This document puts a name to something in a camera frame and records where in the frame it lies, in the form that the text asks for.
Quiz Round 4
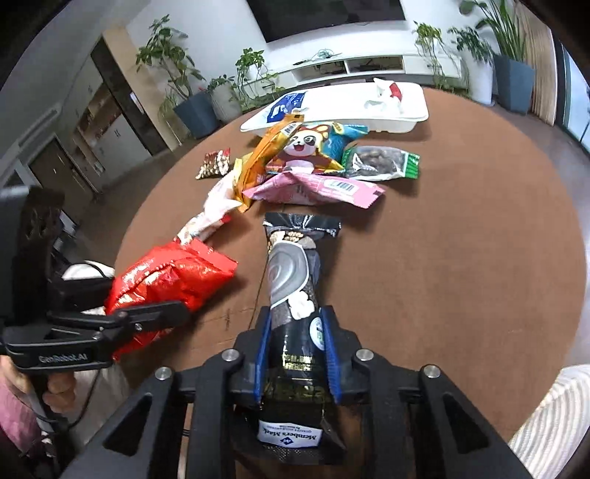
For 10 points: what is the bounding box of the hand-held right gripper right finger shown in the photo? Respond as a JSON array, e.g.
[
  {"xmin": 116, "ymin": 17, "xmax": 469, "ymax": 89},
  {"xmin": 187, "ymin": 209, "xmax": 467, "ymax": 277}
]
[{"xmin": 320, "ymin": 305, "xmax": 531, "ymax": 479}]

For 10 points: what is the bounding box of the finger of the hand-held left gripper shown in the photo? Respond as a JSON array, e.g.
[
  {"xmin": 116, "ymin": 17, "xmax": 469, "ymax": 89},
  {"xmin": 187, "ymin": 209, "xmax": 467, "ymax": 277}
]
[{"xmin": 107, "ymin": 301, "xmax": 191, "ymax": 336}]

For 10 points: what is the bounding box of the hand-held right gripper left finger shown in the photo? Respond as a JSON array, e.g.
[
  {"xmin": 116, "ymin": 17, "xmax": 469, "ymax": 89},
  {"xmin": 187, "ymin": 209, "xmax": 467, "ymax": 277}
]
[{"xmin": 60, "ymin": 305, "xmax": 277, "ymax": 479}]

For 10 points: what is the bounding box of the shiny red snack packet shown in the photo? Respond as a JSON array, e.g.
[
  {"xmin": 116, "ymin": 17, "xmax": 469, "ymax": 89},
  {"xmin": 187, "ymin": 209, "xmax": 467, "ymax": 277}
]
[{"xmin": 105, "ymin": 239, "xmax": 239, "ymax": 362}]

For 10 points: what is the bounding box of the black snack packet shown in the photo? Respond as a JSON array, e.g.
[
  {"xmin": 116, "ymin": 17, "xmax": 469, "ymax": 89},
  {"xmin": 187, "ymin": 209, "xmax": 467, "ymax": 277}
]
[{"xmin": 230, "ymin": 212, "xmax": 347, "ymax": 466}]

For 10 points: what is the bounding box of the red and white snack packet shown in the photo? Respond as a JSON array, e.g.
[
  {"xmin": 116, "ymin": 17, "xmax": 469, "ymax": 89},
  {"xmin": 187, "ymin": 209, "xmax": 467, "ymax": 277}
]
[{"xmin": 174, "ymin": 172, "xmax": 245, "ymax": 245}]

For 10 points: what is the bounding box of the heart pattern snack packet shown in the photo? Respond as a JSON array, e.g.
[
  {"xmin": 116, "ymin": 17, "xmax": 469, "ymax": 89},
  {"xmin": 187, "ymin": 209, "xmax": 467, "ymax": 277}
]
[{"xmin": 195, "ymin": 148, "xmax": 231, "ymax": 180}]

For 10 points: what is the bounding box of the pink snack packet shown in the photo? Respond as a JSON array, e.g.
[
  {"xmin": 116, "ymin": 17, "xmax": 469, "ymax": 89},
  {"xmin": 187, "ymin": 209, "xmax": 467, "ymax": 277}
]
[{"xmin": 242, "ymin": 170, "xmax": 387, "ymax": 209}]

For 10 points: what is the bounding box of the clear green-edged nut packet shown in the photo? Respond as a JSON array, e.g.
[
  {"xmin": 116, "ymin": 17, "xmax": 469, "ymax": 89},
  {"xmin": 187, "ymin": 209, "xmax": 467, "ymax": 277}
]
[{"xmin": 342, "ymin": 145, "xmax": 421, "ymax": 181}]

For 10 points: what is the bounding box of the panda print snack packet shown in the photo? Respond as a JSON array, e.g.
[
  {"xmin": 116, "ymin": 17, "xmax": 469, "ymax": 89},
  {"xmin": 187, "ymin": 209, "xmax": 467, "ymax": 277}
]
[{"xmin": 265, "ymin": 122, "xmax": 346, "ymax": 176}]

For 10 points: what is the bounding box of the teal snack packet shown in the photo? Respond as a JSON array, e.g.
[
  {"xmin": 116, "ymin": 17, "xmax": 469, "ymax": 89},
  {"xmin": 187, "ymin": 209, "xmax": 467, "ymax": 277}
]
[{"xmin": 320, "ymin": 122, "xmax": 369, "ymax": 163}]

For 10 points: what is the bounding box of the white plastic tray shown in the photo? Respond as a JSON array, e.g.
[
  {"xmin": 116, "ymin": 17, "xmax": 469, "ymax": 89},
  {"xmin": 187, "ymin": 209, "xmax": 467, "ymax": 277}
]
[{"xmin": 240, "ymin": 83, "xmax": 429, "ymax": 135}]

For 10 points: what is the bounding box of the person's left forearm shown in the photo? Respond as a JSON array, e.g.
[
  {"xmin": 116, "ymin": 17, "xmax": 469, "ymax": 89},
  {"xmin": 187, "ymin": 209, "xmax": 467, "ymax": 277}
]
[{"xmin": 0, "ymin": 389, "xmax": 52, "ymax": 461}]

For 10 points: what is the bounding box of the person's left hand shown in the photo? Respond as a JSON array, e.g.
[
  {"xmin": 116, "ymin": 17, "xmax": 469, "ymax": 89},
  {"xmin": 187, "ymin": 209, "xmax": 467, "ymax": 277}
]
[{"xmin": 0, "ymin": 359, "xmax": 80, "ymax": 415}]

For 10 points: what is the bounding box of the orange snack packet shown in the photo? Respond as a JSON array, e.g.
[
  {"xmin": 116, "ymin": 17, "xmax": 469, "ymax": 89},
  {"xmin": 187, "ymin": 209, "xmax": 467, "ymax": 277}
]
[{"xmin": 233, "ymin": 112, "xmax": 305, "ymax": 213}]

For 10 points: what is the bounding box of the tall plant in blue pot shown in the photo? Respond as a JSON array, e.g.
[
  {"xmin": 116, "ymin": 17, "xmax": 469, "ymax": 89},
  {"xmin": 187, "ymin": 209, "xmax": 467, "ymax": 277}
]
[{"xmin": 136, "ymin": 16, "xmax": 219, "ymax": 139}]

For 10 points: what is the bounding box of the plant in white ribbed pot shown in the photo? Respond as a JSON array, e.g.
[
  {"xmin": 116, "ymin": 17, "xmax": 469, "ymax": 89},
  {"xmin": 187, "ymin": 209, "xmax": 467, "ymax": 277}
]
[{"xmin": 207, "ymin": 76, "xmax": 243, "ymax": 123}]

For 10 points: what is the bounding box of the cream striped cloth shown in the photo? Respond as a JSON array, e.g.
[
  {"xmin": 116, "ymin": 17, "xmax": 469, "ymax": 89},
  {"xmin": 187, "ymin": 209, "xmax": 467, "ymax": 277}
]
[{"xmin": 507, "ymin": 364, "xmax": 590, "ymax": 479}]

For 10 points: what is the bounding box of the blue snack packet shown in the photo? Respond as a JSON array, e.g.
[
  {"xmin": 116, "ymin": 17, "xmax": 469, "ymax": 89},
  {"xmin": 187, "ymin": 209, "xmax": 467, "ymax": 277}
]
[{"xmin": 267, "ymin": 91, "xmax": 309, "ymax": 123}]

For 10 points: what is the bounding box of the trailing green plant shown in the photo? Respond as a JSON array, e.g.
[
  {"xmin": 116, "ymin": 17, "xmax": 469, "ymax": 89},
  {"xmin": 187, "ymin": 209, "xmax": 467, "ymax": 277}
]
[
  {"xmin": 412, "ymin": 21, "xmax": 462, "ymax": 88},
  {"xmin": 233, "ymin": 46, "xmax": 283, "ymax": 111}
]

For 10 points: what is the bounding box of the crumpled white and red packet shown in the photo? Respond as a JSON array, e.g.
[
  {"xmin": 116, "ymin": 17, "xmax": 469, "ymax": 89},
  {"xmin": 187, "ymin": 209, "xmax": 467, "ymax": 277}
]
[{"xmin": 364, "ymin": 77, "xmax": 405, "ymax": 113}]

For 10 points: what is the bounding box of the white television cabinet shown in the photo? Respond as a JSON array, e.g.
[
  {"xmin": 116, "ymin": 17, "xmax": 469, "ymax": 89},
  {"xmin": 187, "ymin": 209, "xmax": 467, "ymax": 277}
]
[{"xmin": 265, "ymin": 54, "xmax": 462, "ymax": 90}]

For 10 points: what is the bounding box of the plant in tall white pot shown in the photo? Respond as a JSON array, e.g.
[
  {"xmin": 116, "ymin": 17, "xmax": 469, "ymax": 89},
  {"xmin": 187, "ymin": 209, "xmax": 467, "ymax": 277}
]
[{"xmin": 449, "ymin": 25, "xmax": 496, "ymax": 104}]

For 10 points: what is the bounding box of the large-leaf plant in blue pot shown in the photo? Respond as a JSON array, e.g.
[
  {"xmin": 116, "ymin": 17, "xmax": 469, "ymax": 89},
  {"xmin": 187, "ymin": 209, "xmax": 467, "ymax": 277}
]
[{"xmin": 461, "ymin": 0, "xmax": 538, "ymax": 116}]

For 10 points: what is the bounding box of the black-framed glass window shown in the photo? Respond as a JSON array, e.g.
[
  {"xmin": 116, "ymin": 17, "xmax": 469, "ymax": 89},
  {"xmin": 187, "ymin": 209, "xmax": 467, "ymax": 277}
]
[{"xmin": 555, "ymin": 41, "xmax": 590, "ymax": 153}]

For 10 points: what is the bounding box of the beige curtain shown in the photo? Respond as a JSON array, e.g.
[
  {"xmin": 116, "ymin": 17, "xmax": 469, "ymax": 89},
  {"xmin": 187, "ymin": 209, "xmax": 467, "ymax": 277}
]
[{"xmin": 521, "ymin": 0, "xmax": 559, "ymax": 127}]

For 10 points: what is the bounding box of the wooden wall cabinet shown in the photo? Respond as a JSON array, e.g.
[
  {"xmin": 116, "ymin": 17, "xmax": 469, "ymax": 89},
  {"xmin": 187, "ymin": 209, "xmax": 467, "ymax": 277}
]
[{"xmin": 71, "ymin": 28, "xmax": 185, "ymax": 194}]

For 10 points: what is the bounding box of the wall television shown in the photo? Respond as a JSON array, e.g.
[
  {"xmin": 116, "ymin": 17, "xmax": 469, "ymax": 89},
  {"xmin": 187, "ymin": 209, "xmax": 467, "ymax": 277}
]
[{"xmin": 246, "ymin": 0, "xmax": 406, "ymax": 43}]

